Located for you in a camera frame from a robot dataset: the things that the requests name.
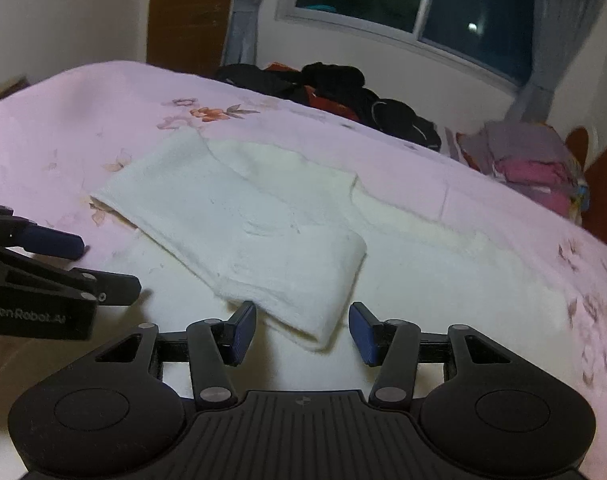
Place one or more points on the brown heart shaped headboard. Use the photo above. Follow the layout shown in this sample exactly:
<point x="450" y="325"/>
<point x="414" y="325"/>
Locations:
<point x="603" y="195"/>

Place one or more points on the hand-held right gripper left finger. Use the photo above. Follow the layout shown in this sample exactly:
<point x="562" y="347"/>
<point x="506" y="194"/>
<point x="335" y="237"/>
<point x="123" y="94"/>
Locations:
<point x="242" y="334"/>

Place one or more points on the grey blue curtain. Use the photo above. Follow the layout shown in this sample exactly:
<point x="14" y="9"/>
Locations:
<point x="248" y="10"/>
<point x="548" y="35"/>

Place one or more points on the pink floral bedsheet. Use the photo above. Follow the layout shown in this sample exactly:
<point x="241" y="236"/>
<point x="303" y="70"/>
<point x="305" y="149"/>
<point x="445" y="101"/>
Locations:
<point x="83" y="125"/>

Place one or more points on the pile of dark clothes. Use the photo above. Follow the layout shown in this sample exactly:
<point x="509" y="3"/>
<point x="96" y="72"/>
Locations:
<point x="333" y="87"/>

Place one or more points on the white towel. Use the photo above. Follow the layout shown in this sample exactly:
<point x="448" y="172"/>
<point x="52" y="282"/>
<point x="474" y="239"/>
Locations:
<point x="243" y="230"/>

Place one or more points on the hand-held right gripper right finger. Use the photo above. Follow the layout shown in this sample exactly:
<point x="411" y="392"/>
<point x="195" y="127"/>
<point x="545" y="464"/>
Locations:
<point x="363" y="334"/>

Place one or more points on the brown wooden door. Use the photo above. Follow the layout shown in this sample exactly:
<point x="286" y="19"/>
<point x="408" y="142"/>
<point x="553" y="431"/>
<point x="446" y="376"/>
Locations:
<point x="188" y="15"/>

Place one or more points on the stack of folded colourful clothes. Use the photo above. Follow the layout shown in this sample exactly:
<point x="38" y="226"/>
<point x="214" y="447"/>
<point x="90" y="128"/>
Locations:
<point x="528" y="165"/>

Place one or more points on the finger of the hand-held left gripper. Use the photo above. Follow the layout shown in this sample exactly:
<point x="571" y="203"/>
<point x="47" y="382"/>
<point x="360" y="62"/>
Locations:
<point x="111" y="287"/>
<point x="51" y="243"/>

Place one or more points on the white framed window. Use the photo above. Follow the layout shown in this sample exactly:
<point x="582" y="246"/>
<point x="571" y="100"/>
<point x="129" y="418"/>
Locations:
<point x="413" y="5"/>

